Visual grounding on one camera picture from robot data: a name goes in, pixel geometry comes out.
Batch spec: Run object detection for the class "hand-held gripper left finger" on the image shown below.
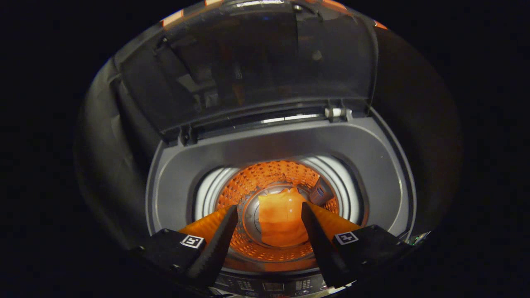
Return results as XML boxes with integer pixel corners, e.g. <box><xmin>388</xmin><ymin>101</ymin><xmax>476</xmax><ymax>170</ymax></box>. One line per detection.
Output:
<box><xmin>129</xmin><ymin>205</ymin><xmax>239</xmax><ymax>289</ymax></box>

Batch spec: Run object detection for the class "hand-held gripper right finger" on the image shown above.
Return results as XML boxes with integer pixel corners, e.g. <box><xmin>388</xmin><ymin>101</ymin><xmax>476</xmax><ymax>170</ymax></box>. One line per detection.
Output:
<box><xmin>301</xmin><ymin>202</ymin><xmax>415</xmax><ymax>289</ymax></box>

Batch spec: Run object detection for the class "yellow polo shirt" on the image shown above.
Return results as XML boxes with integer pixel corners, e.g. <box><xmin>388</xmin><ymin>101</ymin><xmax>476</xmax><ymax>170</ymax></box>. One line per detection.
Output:
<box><xmin>258</xmin><ymin>187</ymin><xmax>310</xmax><ymax>248</ymax></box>

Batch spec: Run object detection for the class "dark grey washing machine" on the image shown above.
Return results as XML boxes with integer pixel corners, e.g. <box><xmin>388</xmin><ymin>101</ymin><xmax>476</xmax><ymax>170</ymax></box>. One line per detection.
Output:
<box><xmin>145</xmin><ymin>99</ymin><xmax>419</xmax><ymax>298</ymax></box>

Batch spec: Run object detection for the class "black backdrop cloth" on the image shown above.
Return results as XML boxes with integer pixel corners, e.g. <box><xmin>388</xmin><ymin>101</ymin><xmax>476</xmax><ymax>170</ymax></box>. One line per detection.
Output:
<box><xmin>75</xmin><ymin>0</ymin><xmax>463</xmax><ymax>249</ymax></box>

